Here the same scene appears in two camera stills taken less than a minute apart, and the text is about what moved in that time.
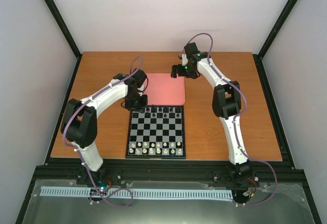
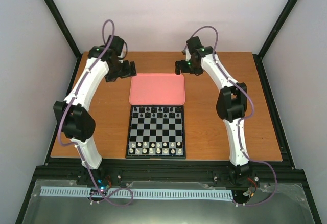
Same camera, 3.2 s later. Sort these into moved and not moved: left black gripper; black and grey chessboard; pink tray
Moved: left black gripper
Not moved: black and grey chessboard; pink tray
